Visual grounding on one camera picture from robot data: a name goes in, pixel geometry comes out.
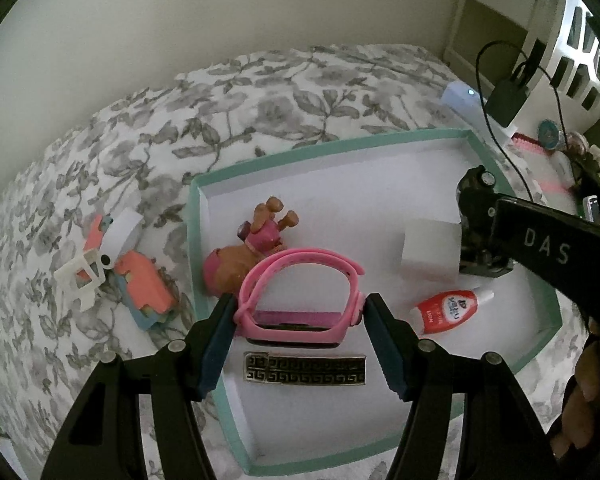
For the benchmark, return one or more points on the white foam cube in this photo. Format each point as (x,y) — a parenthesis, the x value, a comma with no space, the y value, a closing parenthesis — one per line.
(430,250)

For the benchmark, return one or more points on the pink toothed strip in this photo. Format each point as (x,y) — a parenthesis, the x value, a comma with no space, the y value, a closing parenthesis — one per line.
(527,144)

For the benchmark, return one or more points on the grey floral blanket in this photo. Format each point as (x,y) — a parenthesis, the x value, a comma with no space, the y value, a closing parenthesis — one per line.
(280,95)

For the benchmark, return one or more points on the person's right hand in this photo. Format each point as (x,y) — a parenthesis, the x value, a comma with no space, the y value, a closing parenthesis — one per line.
(587,375)

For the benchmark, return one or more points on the red glue bottle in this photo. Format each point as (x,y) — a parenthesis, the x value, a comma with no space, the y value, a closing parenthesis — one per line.
(442,312)

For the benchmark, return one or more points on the coral and blue foam block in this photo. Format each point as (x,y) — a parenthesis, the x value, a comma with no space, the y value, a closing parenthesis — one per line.
(142,280)

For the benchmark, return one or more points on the white lattice headboard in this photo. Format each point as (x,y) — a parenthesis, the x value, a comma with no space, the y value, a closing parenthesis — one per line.
(562,35)

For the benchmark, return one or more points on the brown toy dog pink outfit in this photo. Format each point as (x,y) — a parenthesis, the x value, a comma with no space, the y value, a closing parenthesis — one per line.
(230,267)

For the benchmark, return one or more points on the coral plastic piece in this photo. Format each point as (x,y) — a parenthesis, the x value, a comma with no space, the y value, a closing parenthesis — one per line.
(96,232)

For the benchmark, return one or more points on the gold and black hair clip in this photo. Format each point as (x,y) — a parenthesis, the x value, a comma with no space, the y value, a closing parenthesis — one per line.
(305,360)

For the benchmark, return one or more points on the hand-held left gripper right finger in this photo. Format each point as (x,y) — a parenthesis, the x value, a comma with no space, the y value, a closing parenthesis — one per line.
(385,345)

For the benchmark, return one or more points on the white plastic frame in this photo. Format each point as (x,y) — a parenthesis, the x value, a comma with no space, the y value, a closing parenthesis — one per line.
(65,272)

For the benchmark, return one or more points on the pink wrist watch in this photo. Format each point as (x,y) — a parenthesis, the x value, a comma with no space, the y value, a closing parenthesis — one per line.
(340,267)

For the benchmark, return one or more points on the teal round trinket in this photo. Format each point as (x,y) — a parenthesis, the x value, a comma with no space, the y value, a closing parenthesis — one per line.
(548,132)

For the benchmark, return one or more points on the teal-edged white tray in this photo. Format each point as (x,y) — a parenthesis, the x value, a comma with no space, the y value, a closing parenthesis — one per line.
(355,200)

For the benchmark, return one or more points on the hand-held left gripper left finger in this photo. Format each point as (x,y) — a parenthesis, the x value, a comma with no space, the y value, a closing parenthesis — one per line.
(217,345)

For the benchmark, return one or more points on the white device with blue light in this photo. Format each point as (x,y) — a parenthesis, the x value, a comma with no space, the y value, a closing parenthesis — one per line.
(457,100)

